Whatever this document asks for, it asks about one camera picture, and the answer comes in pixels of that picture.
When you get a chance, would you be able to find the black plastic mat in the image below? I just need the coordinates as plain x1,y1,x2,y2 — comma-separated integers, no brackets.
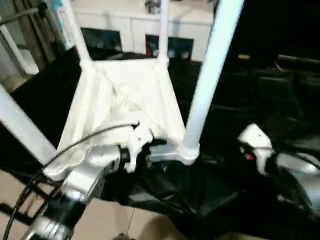
0,44,320,240

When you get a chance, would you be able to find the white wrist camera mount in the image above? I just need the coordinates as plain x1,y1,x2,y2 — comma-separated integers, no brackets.
125,121,154,174
236,122,274,176

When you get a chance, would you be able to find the black fabric backdrop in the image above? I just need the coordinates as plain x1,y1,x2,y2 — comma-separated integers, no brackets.
212,0,320,73

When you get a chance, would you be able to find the teal printed plastic sheet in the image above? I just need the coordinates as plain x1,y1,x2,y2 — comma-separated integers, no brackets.
53,0,73,50

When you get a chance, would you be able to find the black bundle in clear bag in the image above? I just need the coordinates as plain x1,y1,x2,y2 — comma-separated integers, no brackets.
145,0,162,14

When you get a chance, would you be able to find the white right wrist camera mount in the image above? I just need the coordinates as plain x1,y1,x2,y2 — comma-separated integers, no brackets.
236,122,274,176

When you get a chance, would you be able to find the white glass-door cabinet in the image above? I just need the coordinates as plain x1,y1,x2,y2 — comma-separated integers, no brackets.
72,0,216,61

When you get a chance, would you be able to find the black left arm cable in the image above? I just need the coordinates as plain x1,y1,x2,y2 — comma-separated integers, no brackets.
4,121,141,240

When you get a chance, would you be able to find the black folding table frame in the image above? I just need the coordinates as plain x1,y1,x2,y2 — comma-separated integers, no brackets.
0,171,64,226

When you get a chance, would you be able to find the dark horizontal bar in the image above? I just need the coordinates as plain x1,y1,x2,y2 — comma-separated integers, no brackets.
277,54,320,64

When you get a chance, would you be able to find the grey metal tripod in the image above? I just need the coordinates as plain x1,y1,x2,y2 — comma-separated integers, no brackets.
0,0,66,83

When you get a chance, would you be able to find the white plastic table top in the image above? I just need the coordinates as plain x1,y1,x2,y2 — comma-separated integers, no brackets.
42,58,201,181

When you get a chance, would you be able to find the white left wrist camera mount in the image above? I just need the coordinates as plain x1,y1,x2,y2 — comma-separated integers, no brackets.
125,121,154,174

